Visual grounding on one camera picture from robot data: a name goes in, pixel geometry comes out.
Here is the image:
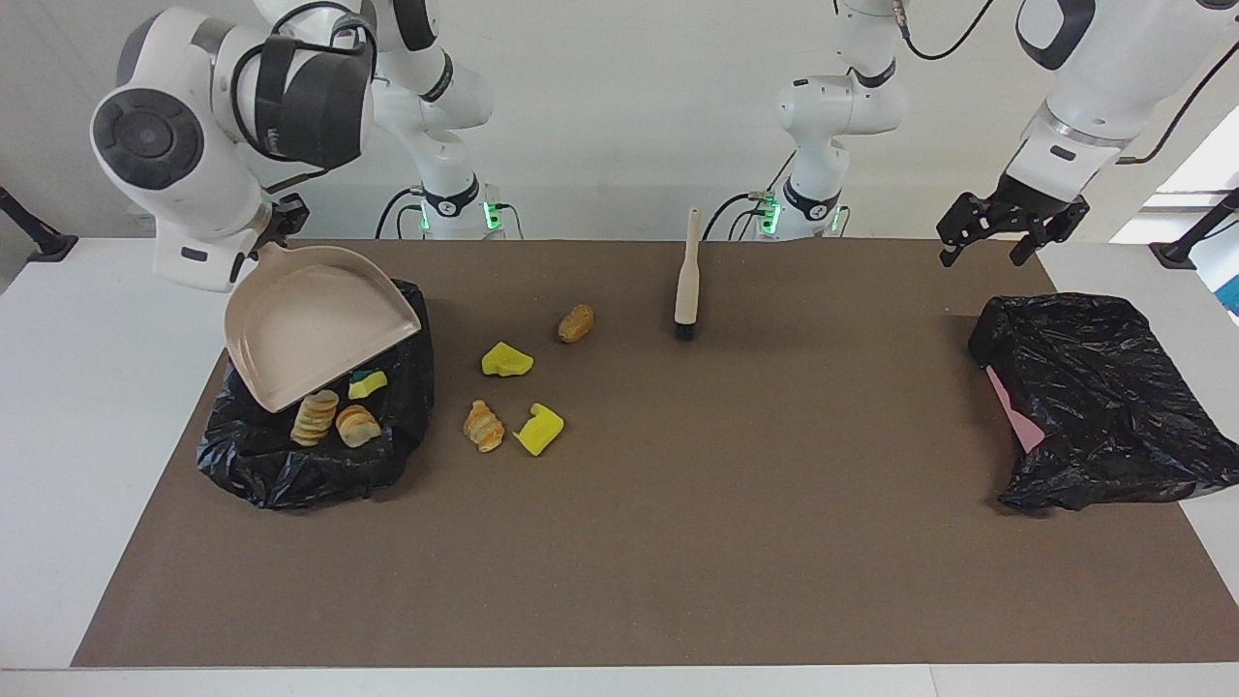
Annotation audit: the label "black trash bag bin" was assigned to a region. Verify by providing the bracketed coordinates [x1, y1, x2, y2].
[196, 281, 436, 511]
[968, 293, 1239, 513]

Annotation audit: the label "brown table mat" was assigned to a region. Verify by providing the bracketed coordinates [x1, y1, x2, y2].
[71, 239, 1239, 669]

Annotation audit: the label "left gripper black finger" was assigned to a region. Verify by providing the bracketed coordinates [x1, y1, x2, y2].
[1010, 201, 1091, 267]
[936, 192, 995, 269]

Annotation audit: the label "beige plastic dustpan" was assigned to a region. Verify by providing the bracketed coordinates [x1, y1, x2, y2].
[224, 244, 423, 414]

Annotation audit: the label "striped toy croissant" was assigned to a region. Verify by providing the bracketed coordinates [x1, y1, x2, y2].
[463, 399, 506, 454]
[335, 405, 380, 449]
[290, 389, 341, 448]

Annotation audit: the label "black camera stand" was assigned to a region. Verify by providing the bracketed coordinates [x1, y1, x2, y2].
[1149, 189, 1239, 270]
[0, 184, 78, 264]

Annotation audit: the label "beige brush black bristles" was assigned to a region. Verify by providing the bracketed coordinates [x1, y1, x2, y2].
[674, 207, 704, 342]

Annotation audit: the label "pink plastic bin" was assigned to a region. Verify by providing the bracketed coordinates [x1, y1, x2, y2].
[985, 366, 1048, 454]

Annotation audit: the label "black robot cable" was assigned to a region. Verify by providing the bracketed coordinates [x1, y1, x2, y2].
[230, 0, 380, 195]
[891, 0, 1239, 166]

